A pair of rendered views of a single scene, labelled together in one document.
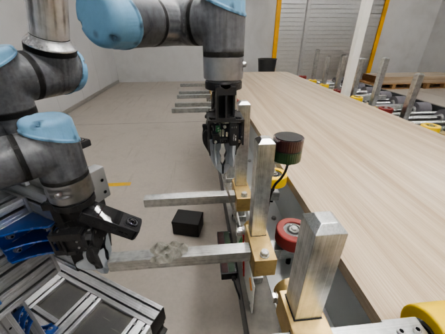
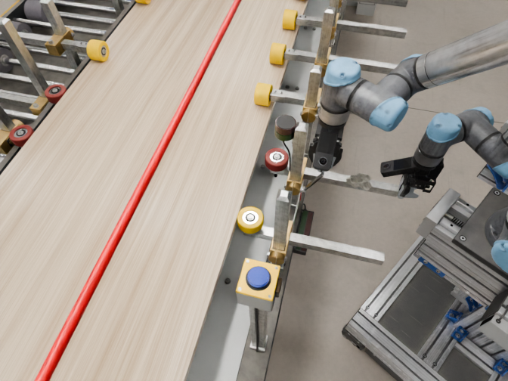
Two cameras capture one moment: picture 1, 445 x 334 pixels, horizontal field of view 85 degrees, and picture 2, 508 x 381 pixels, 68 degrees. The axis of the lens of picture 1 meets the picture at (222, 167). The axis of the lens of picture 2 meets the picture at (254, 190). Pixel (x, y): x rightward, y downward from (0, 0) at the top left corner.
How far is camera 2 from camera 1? 1.34 m
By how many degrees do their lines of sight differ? 94
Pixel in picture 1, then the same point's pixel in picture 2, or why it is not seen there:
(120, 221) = (394, 162)
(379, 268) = (248, 127)
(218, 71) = not seen: hidden behind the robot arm
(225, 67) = not seen: hidden behind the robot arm
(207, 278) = not seen: outside the picture
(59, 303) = (464, 371)
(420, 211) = (177, 147)
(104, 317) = (407, 336)
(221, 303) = (277, 348)
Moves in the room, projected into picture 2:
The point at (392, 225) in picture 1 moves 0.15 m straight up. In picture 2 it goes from (211, 144) to (205, 112)
